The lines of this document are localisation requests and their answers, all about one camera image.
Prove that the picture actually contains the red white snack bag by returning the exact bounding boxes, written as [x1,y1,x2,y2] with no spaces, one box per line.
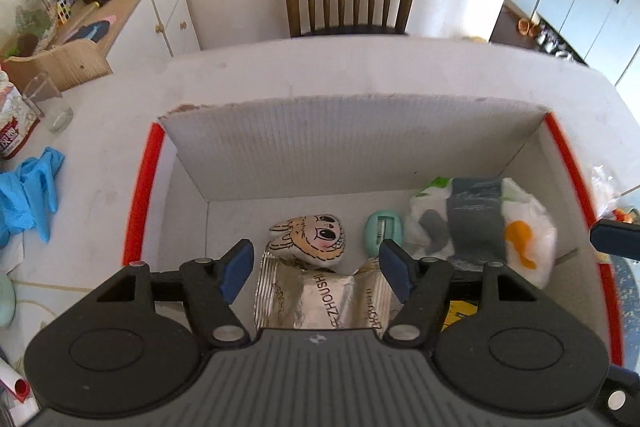
[0,72,41,158]

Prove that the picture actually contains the mint green cup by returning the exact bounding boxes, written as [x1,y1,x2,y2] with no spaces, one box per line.
[0,274,19,327]

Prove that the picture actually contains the clear plastic terrarium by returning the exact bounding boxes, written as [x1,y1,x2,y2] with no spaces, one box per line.
[12,0,59,50]

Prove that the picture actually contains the teal oval gadget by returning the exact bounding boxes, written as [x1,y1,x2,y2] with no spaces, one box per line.
[364,211,405,263]

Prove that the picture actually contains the cartoon face snack packet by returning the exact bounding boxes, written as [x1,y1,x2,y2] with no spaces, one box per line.
[270,213,347,267]

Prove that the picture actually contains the clear bag of patterned socks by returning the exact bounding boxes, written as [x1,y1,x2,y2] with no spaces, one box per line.
[404,177,559,291]

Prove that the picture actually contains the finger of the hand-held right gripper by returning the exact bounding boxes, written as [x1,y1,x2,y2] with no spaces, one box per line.
[597,364,640,427]
[589,218,640,254]

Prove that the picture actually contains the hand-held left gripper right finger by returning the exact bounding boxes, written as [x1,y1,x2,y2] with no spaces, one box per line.
[377,238,544,350]

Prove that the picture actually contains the row of shoes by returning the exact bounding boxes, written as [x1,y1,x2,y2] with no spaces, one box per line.
[535,29,576,60]

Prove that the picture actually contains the orange white toy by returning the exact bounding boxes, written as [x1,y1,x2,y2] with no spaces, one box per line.
[591,164,640,226]

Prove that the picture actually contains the white sideboard with wooden top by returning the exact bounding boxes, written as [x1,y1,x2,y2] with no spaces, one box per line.
[47,0,201,58]

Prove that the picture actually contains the yellow flat packet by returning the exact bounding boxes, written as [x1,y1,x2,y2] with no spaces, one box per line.
[444,301,482,330]

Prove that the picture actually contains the red cardboard box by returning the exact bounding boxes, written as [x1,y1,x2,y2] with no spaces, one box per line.
[122,94,627,369]

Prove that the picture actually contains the dark blue patterned placemat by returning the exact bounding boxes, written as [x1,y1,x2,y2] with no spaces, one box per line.
[597,252,640,359]

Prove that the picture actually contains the clear drinking glass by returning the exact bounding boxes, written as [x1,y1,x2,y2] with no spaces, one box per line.
[22,73,75,134]

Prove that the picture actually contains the dark blue pad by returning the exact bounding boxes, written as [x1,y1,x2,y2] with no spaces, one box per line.
[65,19,114,43]

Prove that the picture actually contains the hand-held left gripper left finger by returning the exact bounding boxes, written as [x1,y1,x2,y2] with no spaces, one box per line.
[95,238,254,349]

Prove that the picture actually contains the white tube with red cap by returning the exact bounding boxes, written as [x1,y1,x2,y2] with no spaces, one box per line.
[0,359,34,403]

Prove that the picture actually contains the silver foil packet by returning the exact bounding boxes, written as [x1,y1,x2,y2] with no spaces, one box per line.
[254,251,402,341]

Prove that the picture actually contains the blue rubber gloves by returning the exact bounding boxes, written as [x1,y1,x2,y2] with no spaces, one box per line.
[0,147,66,248]

